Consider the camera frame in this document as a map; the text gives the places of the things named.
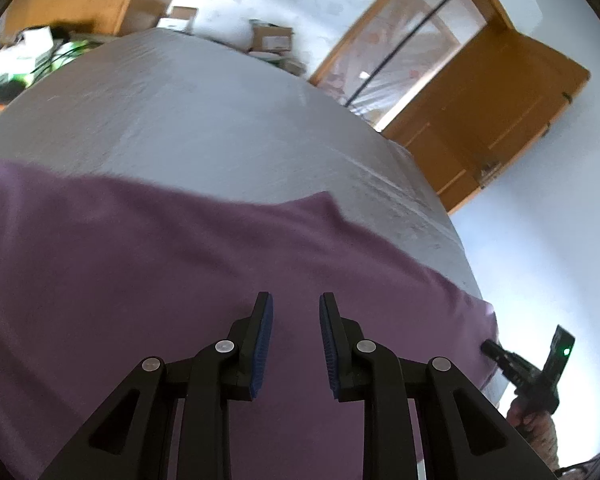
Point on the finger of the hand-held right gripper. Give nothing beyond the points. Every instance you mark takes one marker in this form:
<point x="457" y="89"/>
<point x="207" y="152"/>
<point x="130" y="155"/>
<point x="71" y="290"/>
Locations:
<point x="502" y="357"/>

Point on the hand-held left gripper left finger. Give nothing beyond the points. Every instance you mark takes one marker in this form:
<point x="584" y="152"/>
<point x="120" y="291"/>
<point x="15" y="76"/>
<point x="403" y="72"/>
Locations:
<point x="260" y="350"/>

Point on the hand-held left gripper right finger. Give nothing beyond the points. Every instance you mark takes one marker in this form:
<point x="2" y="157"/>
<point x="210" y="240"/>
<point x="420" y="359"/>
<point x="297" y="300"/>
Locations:
<point x="330" y="355"/>

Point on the purple fleece garment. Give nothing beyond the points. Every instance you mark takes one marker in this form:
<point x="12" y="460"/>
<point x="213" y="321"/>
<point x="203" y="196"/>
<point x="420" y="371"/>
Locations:
<point x="155" y="270"/>

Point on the person's right forearm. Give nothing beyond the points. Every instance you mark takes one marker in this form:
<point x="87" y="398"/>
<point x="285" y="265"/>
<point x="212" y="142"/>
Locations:
<point x="545" y="445"/>

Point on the person's right hand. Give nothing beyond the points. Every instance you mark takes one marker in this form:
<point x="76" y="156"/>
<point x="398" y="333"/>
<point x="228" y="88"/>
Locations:
<point x="525" y="422"/>

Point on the wooden door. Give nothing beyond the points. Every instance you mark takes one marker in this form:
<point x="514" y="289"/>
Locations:
<point x="500" y="110"/>

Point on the brown cardboard box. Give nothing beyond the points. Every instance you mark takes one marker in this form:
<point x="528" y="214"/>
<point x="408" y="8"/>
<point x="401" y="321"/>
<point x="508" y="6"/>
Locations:
<point x="272" y="37"/>

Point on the black pole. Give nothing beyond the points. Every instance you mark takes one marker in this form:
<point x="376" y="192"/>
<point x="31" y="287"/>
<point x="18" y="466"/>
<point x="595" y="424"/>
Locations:
<point x="405" y="45"/>

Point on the clear plastic door curtain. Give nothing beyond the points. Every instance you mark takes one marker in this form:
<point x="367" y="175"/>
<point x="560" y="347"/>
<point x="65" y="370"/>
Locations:
<point x="405" y="35"/>

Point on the white cardboard box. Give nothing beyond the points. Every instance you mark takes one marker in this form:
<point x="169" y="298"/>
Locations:
<point x="177" y="20"/>

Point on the white carton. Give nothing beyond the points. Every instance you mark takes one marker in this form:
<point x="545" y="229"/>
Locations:
<point x="20" y="52"/>

